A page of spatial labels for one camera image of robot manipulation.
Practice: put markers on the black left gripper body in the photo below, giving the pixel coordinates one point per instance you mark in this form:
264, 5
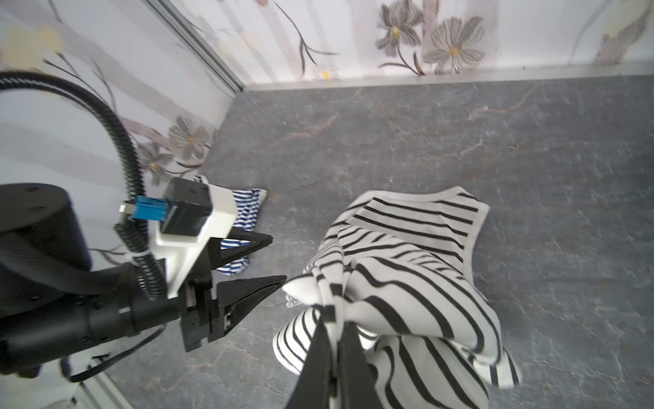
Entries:
201, 315

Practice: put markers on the black white striped tank top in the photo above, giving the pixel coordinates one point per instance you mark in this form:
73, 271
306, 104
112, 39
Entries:
398, 267

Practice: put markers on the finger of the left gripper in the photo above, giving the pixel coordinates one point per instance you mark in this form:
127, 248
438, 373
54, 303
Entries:
242, 245
237, 298

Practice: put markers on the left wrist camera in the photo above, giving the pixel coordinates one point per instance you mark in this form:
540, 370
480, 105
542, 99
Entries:
165, 237

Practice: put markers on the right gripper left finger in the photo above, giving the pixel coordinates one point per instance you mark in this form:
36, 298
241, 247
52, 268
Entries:
312, 390

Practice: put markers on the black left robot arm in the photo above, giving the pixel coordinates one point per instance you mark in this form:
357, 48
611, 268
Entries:
53, 305

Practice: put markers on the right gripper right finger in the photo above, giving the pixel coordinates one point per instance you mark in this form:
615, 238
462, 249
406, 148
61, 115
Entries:
356, 383

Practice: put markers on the blue white striped tank top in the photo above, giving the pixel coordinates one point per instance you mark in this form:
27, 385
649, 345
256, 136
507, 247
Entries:
248, 202

